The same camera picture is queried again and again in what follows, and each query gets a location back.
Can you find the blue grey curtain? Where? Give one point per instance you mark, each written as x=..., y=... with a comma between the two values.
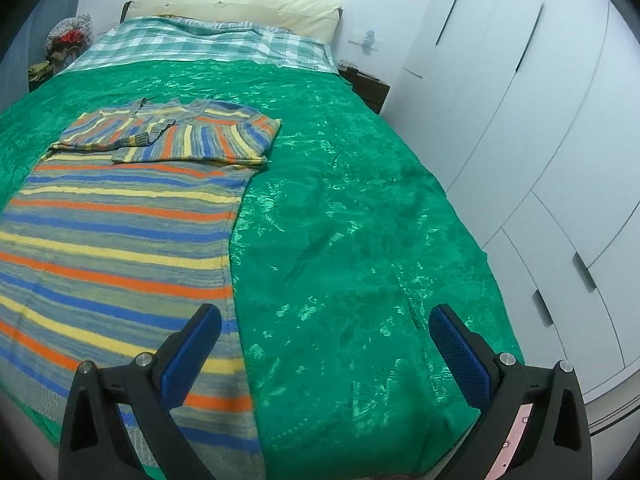
x=27, y=47

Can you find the green white checkered sheet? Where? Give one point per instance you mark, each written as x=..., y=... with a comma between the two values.
x=152, y=38

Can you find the pile of clothes on chair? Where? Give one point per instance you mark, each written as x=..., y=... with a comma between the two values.
x=64, y=44

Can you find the striped knitted sweater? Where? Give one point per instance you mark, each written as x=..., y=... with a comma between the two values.
x=117, y=236

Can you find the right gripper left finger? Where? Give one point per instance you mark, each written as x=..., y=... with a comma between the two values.
x=94, y=440

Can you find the dark bedside table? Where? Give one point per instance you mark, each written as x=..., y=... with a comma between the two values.
x=371, y=90

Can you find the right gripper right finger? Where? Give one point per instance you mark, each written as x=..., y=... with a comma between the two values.
x=533, y=422

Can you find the white wardrobe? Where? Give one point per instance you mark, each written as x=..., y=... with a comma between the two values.
x=527, y=114

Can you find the green floral bedspread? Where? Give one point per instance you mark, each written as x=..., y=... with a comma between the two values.
x=343, y=245

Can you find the wall socket with plug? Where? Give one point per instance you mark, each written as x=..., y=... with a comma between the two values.
x=366, y=42

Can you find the cream pillow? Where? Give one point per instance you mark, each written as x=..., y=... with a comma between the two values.
x=313, y=18

